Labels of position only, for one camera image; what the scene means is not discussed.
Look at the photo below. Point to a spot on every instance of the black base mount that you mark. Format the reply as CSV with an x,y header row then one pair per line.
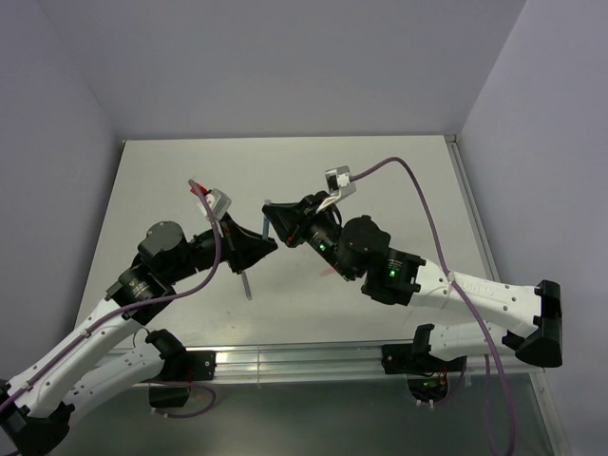
x,y
199,365
397,359

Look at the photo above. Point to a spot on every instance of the aluminium rail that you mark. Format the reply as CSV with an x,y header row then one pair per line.
x,y
299,363

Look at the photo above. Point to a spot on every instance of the red pen cap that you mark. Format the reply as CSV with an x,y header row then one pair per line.
x,y
327,271

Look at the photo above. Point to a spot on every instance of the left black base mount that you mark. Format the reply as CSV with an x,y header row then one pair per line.
x,y
199,365

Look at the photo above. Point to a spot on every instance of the blue pen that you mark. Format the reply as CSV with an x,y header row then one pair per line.
x,y
265,227

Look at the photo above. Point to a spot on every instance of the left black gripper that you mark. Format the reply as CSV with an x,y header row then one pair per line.
x,y
240,246

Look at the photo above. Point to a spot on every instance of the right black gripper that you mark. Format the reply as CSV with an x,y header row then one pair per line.
x,y
293,221

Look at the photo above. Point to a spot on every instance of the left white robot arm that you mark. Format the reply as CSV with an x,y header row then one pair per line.
x,y
39,404

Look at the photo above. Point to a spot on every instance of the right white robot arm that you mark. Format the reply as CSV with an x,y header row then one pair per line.
x,y
523,320

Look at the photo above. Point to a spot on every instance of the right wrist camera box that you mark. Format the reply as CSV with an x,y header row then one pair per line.
x,y
339,182

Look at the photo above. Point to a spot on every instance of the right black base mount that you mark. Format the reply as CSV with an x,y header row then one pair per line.
x,y
397,359

